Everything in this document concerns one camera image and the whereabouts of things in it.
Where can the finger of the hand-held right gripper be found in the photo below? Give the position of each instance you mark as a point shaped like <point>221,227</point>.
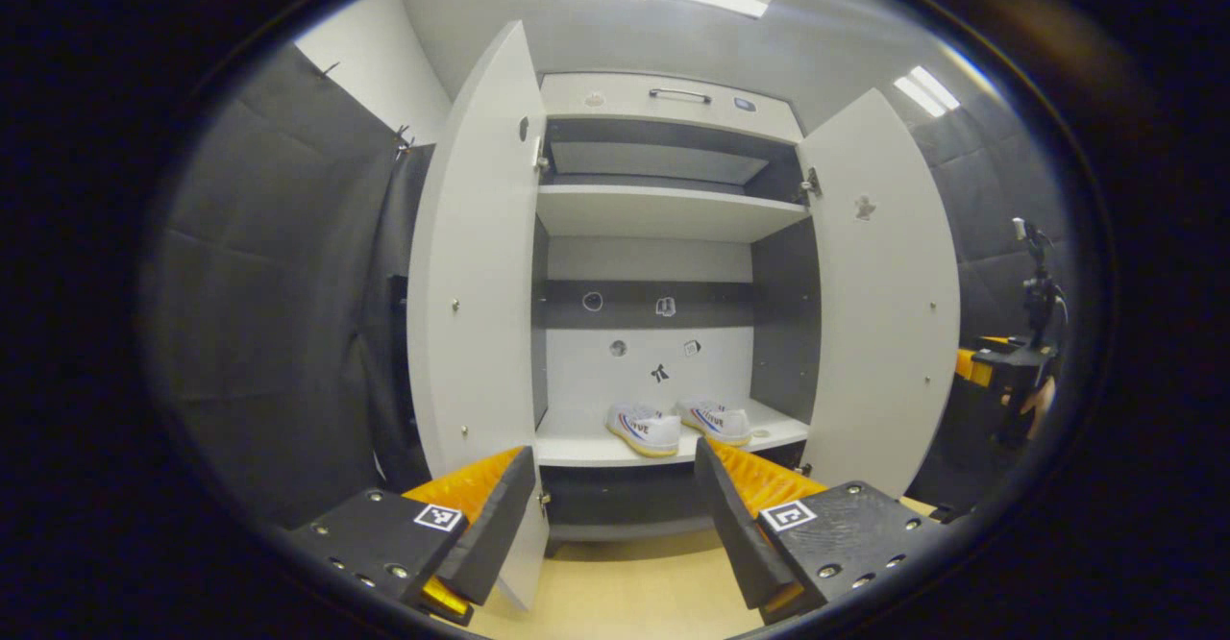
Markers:
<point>966,361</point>

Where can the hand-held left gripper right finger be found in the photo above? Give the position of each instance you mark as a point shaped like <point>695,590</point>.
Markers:
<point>735,525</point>

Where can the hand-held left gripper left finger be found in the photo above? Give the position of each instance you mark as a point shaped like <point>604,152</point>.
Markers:
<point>495,525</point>

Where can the white striped shoe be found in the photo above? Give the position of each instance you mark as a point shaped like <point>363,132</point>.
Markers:
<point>646,429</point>
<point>721,421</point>

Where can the grey shoe cabinet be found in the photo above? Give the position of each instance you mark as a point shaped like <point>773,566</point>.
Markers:
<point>663,212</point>

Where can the small ceiling light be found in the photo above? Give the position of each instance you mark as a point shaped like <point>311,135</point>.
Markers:
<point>927,90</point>

